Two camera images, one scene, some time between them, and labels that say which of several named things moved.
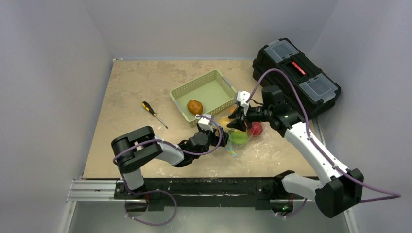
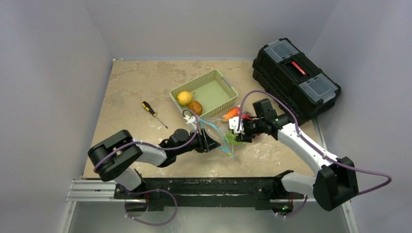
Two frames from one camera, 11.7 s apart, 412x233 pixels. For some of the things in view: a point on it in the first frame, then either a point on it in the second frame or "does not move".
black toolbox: x=317 y=91 does not move
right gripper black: x=240 y=115 -> x=246 y=131
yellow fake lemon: x=223 y=122 -> x=184 y=98
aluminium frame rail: x=88 y=191 does not move
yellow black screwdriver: x=146 y=106 does not move
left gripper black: x=215 y=139 -> x=205 y=143
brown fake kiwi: x=195 y=107 does not move
